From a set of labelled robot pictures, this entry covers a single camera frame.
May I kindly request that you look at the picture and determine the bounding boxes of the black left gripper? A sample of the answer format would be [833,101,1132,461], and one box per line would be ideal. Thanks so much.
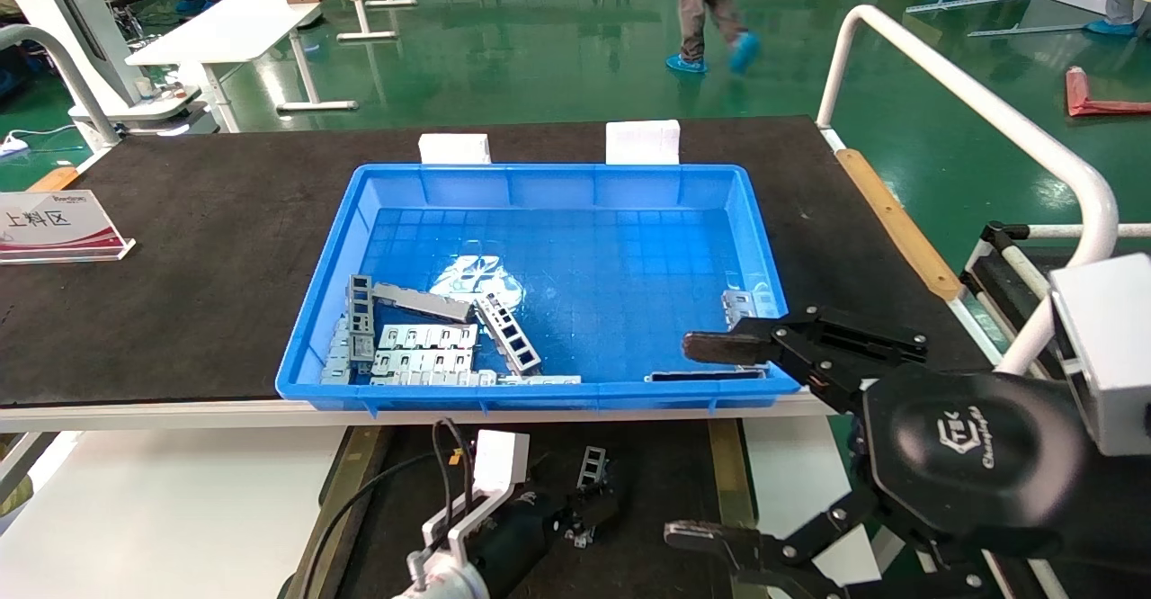
[470,478,623,596]

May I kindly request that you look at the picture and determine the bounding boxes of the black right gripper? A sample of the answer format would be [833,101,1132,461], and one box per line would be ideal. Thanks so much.
[663,304,1094,599]

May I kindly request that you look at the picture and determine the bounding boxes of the metal bracket with square holes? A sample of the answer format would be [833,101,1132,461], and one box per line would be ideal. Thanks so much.
[474,294,544,378]
[564,444,610,550]

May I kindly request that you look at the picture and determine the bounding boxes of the black flat container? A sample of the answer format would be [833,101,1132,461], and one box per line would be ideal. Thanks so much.
[319,418,747,599]

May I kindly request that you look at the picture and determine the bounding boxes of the grey clip metal part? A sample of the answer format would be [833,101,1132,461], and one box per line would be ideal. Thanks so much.
[321,314,361,387]

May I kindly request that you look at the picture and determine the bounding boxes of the dark flat metal strip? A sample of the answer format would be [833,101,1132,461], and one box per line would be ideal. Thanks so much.
[646,368,767,383]

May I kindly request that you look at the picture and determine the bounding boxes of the grey clip metal strip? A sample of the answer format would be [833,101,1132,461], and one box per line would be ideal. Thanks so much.
[721,290,780,373]

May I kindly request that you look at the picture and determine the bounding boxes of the long thin metal strip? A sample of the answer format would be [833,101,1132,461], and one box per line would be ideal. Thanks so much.
[369,370,582,388]

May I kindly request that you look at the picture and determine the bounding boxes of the white slotted metal plate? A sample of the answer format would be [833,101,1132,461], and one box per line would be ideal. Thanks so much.
[372,350,476,375]
[379,322,479,353]

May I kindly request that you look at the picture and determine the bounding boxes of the long wooden edge strip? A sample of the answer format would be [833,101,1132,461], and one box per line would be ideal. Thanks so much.
[835,148,964,303]

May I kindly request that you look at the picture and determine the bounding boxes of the clear plastic bag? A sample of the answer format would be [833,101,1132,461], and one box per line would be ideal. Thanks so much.
[430,255,525,308]

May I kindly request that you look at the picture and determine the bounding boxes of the flat grey metal plate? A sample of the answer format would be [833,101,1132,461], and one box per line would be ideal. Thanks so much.
[372,282,474,324]

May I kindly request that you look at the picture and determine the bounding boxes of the blue plastic bin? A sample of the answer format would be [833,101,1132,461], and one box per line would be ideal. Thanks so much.
[275,164,803,414]

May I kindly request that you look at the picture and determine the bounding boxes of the white label cards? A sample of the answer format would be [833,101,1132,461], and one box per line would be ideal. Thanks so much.
[604,120,682,166]

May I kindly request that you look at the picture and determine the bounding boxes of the small white foam block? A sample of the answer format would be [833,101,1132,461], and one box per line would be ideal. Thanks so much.
[418,133,493,166]

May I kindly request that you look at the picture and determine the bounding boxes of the white tube railing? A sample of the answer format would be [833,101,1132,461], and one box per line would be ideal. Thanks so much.
[816,4,1121,377]

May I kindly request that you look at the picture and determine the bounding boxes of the red folded object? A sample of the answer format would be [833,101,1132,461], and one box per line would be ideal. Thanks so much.
[1065,66,1151,119]

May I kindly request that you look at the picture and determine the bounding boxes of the white table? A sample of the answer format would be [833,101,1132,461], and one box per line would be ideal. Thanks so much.
[125,0,359,134]

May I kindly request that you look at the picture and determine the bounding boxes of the acrylic sign with red print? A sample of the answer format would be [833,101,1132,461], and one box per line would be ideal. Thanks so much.
[0,189,137,265]

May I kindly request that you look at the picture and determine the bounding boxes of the short wooden piece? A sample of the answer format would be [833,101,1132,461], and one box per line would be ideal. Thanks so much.
[25,166,83,193]

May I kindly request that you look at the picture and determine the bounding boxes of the grey tube railing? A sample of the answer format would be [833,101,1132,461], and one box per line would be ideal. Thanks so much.
[0,23,123,152]

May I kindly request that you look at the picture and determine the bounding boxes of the white machine stand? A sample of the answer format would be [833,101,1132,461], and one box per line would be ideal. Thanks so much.
[0,0,217,138]

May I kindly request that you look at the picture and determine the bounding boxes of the brass frame rail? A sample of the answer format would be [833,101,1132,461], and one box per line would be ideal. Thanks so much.
[707,418,762,532]
[281,425,393,599]

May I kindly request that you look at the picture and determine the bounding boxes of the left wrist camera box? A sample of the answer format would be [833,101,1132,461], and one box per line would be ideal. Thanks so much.
[420,429,532,575]

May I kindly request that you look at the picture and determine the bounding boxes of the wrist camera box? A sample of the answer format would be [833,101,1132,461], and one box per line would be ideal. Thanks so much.
[1049,253,1151,458]
[420,429,532,575]

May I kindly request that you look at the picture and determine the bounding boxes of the black cart frame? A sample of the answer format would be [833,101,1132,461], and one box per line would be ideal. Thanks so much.
[957,220,1151,362]

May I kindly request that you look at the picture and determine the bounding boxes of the short grey holed bracket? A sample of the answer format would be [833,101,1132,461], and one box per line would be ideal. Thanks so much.
[348,274,375,373]

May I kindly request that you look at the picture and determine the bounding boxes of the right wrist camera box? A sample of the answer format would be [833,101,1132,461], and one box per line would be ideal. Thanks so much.
[1049,253,1151,458]

